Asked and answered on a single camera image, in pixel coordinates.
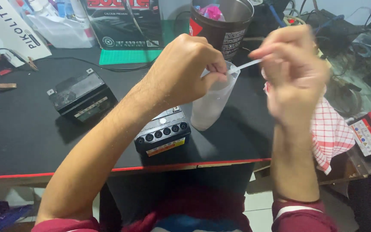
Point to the person's left hand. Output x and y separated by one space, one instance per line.
179 69

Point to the person's right hand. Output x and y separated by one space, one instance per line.
293 80

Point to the person's right fingers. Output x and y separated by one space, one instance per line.
277 48

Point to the white plastic strip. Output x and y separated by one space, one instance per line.
244 66

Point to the translucent white plastic bottle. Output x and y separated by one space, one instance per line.
212 100

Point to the brown metal can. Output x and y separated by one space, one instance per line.
222 29

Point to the pink plastic bag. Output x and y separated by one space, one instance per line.
212 12

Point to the red checked white cloth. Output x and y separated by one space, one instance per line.
328 132

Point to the black motorcycle battery with caps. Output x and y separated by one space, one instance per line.
163 131

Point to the green cutting mat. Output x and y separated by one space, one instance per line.
124 56

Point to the black battery carton box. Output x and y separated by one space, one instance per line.
124 24

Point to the person's maroon striped shirt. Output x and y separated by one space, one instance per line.
185 216

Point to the black dusty motorcycle battery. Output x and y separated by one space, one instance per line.
81 95

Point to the white plastic bag of bottles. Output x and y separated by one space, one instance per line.
60 25

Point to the white paper bag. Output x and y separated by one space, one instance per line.
10 29

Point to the blue cloth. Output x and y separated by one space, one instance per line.
0 214

